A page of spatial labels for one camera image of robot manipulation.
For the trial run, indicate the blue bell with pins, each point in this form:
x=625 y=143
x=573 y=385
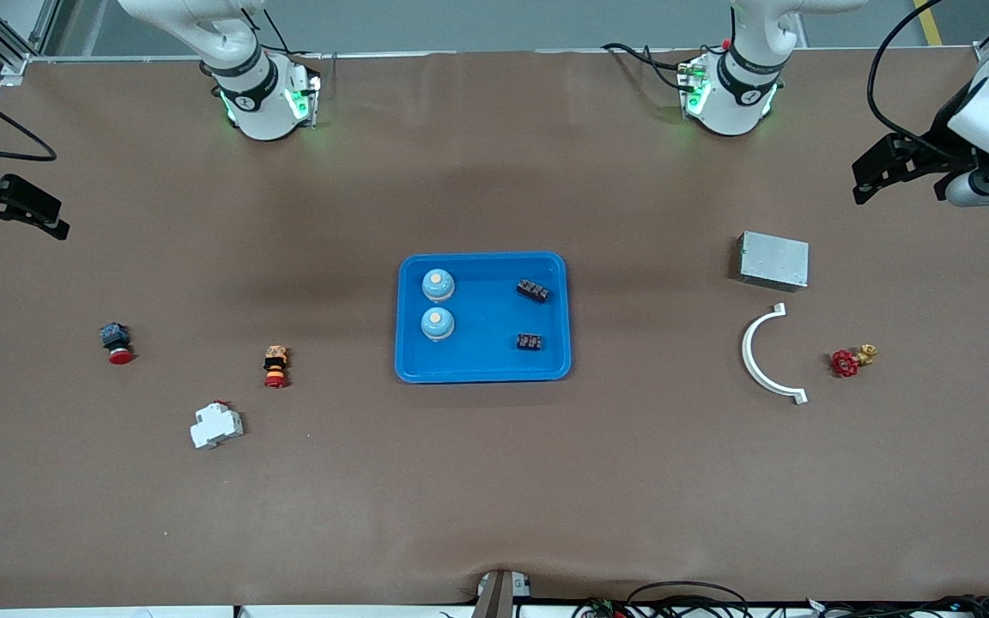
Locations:
x=438 y=286
x=437 y=324

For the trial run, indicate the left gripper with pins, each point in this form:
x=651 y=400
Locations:
x=932 y=147

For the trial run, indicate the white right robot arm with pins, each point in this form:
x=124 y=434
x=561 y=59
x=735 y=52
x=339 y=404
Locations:
x=254 y=94

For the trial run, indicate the metal clamp bracket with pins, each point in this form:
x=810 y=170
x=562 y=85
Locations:
x=499 y=596

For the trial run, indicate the aluminium frame post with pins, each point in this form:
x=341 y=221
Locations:
x=12 y=62

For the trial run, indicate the base connector box green light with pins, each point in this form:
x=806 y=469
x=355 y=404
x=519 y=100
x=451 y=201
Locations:
x=301 y=99
x=694 y=86

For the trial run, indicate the orange red push button switch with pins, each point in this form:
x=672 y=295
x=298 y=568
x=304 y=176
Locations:
x=276 y=365

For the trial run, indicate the brown table cover mat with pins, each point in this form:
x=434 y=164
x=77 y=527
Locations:
x=494 y=481

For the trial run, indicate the white circuit breaker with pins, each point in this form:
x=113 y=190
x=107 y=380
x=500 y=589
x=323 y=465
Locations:
x=215 y=426

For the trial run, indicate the grey metal box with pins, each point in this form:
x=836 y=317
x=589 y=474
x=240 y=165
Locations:
x=773 y=260

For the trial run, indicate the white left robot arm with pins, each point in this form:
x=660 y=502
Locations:
x=739 y=86

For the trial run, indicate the red emergency stop button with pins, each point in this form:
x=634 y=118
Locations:
x=115 y=336

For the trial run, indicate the white curved plastic bracket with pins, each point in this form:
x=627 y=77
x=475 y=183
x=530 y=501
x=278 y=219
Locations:
x=745 y=352

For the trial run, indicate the blue plastic tray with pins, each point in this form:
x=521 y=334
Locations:
x=482 y=360

